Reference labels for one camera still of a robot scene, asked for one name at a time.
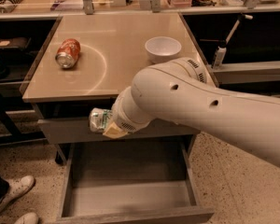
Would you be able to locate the closed top drawer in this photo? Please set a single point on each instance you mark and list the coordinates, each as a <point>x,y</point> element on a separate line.
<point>76,130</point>

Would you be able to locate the white bowl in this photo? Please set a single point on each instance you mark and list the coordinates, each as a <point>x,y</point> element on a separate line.
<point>161,49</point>

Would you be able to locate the white sneaker lower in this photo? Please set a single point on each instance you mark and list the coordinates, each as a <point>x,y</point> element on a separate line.
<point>29,218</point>

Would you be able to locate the white sneaker upper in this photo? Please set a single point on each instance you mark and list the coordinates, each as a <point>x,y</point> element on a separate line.
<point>10,191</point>

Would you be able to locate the orange soda can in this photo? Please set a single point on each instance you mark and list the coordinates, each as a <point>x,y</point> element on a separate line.
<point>68,53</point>

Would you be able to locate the grey drawer cabinet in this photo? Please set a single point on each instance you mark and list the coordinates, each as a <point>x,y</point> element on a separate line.
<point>112,50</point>

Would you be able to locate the open middle drawer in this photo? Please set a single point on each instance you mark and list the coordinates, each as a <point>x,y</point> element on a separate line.
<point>130,182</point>

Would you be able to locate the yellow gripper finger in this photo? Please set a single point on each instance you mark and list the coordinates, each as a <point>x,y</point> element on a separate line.
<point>114,131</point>

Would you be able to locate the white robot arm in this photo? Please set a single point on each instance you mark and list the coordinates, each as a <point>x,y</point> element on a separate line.
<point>173,91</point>

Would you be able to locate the white sneaker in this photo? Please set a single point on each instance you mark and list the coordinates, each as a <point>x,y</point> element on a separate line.
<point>10,191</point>
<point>29,218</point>

